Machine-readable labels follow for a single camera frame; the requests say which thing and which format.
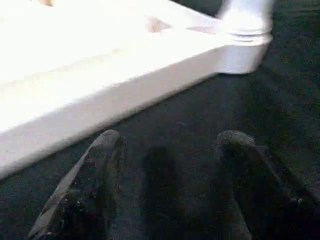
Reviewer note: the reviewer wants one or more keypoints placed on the black plastic cover mat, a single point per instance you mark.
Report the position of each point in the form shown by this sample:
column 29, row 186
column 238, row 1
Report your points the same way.
column 225, row 112

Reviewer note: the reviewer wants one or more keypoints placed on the white plastic table leg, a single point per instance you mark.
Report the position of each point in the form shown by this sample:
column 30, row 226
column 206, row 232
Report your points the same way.
column 247, row 17

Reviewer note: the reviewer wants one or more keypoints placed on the white plastic table top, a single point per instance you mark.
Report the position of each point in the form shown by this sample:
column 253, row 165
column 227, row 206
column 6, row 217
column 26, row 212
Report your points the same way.
column 87, row 62

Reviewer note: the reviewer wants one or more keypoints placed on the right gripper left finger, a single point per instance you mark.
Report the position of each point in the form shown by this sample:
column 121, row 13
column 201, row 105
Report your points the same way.
column 87, row 190

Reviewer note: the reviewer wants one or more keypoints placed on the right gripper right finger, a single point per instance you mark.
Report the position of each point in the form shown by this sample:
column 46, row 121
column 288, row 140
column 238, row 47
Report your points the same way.
column 262, row 190

